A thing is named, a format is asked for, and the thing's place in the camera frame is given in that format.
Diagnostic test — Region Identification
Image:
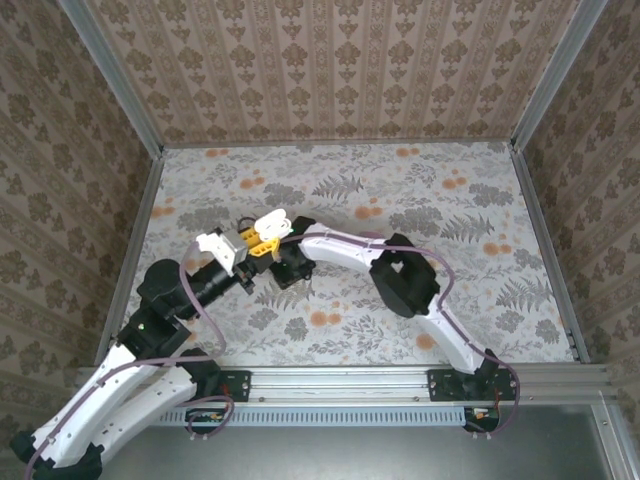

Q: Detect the white earbud charging case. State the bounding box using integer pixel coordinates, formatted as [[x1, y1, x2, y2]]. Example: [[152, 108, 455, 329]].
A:
[[253, 208, 294, 240]]

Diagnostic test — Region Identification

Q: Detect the floral patterned table cover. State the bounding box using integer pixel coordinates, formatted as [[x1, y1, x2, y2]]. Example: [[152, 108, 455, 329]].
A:
[[122, 142, 576, 371]]

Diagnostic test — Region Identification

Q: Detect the black controller board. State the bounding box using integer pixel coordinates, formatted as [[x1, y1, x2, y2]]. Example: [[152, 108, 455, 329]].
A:
[[463, 405, 501, 432], [185, 407, 234, 435]]

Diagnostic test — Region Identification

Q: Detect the aluminium frame rail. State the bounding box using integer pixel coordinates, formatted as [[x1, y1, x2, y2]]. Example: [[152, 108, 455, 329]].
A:
[[74, 363, 621, 407], [589, 402, 634, 480], [97, 149, 165, 371], [509, 147, 592, 364]]

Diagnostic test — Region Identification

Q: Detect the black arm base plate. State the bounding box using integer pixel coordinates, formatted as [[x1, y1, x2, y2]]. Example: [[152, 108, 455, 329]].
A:
[[214, 367, 252, 404], [427, 368, 519, 403]]

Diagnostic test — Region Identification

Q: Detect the grey slotted cable duct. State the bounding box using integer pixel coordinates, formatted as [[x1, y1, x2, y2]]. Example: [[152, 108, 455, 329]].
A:
[[159, 403, 471, 429]]

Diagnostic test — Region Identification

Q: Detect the aluminium frame post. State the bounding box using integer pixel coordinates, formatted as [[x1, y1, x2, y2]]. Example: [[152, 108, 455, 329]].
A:
[[509, 0, 609, 151], [57, 0, 166, 157]]

